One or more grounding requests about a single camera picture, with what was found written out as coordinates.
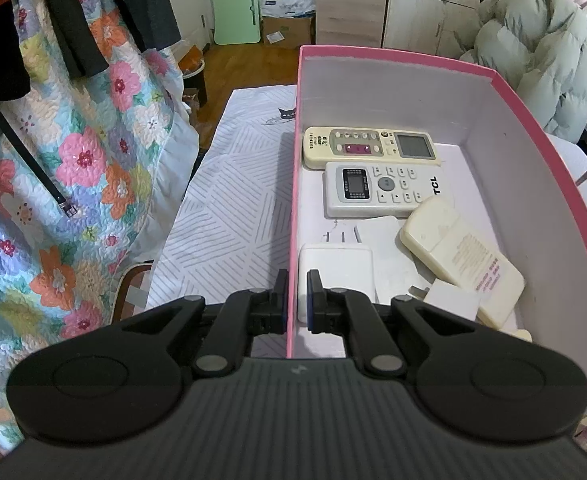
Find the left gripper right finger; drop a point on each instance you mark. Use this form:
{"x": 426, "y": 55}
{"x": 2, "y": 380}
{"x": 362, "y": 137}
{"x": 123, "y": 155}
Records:
{"x": 353, "y": 317}

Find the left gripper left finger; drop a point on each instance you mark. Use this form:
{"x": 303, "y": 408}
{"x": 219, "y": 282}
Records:
{"x": 230, "y": 328}

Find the cream remote control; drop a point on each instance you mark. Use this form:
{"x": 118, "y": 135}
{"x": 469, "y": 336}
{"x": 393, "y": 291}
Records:
{"x": 438, "y": 235}

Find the small white charger cube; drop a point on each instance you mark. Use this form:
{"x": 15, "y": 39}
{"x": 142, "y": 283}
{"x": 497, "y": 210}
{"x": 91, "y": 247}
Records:
{"x": 448, "y": 297}

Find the pink storage box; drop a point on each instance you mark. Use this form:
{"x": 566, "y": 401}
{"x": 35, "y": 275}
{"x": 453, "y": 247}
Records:
{"x": 507, "y": 176}

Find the white square power adapter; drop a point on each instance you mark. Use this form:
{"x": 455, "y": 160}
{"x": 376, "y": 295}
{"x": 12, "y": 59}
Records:
{"x": 340, "y": 265}

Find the white flat adapter with prongs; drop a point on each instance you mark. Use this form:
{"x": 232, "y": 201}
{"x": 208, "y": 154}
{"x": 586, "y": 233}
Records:
{"x": 395, "y": 269}

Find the white patterned tablecloth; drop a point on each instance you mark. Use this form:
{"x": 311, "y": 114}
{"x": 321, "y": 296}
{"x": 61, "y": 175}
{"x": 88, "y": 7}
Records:
{"x": 232, "y": 231}

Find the white TCL remote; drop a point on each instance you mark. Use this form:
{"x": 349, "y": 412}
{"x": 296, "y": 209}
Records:
{"x": 363, "y": 190}

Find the beige remote with display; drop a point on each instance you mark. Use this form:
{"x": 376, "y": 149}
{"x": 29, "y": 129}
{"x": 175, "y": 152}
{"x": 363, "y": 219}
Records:
{"x": 322, "y": 145}

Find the floral quilt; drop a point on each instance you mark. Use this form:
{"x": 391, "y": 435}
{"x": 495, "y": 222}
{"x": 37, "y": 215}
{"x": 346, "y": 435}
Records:
{"x": 92, "y": 174}

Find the cardboard box on floor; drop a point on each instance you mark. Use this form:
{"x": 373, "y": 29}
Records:
{"x": 287, "y": 33}

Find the green folding table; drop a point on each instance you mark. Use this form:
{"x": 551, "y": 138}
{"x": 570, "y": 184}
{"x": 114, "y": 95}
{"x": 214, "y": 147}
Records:
{"x": 236, "y": 22}

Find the wooden shelf cabinet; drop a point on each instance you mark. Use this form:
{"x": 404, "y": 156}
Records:
{"x": 350, "y": 22}

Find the dark hanging clothes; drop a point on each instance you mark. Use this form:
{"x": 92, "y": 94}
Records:
{"x": 48, "y": 15}

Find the grey puffer jacket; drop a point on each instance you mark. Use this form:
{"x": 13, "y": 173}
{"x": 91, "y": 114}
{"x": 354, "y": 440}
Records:
{"x": 540, "y": 48}

